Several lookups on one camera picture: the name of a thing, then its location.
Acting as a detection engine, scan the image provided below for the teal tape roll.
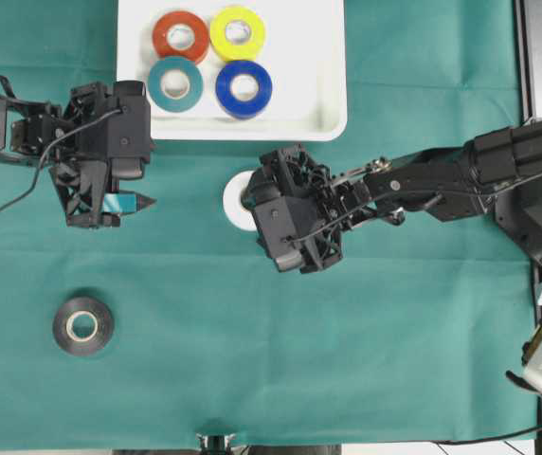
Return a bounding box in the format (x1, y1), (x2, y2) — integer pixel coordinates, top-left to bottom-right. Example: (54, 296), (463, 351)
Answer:
(147, 56), (204, 113)

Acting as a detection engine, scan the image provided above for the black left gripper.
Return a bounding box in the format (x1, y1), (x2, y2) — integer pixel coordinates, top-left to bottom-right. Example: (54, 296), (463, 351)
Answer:
(49, 81), (156, 228)

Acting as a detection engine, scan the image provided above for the black tape roll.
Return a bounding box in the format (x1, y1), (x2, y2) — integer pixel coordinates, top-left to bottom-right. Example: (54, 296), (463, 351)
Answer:
(52, 296), (115, 356)

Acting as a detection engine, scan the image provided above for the yellow tape roll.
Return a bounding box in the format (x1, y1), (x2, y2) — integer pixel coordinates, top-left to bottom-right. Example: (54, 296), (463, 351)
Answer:
(209, 6), (265, 62)

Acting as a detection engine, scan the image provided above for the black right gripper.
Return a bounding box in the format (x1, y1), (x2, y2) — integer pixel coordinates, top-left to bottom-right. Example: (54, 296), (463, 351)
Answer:
(242, 145), (343, 274)

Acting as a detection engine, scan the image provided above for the white tape roll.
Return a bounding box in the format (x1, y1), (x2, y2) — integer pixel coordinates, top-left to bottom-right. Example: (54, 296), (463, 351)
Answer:
(223, 171), (257, 232)

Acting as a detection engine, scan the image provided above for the blue tape roll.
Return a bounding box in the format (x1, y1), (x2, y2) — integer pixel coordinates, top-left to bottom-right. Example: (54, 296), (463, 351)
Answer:
(215, 60), (273, 119)

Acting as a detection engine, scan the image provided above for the black camera cable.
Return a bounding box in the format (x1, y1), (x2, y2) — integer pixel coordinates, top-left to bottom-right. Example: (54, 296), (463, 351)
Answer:
(0, 107), (125, 220)

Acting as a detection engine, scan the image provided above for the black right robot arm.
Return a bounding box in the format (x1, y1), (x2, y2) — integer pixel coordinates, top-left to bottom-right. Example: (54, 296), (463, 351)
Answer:
(241, 120), (542, 274)

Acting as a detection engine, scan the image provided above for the white plastic case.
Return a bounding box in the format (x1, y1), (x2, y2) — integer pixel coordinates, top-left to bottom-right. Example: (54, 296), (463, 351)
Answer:
(116, 1), (348, 141)

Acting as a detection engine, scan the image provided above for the black tripod mount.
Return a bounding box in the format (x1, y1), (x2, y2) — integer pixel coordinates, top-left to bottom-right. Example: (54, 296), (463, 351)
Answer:
(197, 434), (235, 455)

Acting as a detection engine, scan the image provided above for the red tape roll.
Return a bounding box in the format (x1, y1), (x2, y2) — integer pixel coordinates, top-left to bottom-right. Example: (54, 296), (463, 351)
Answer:
(152, 10), (209, 64)

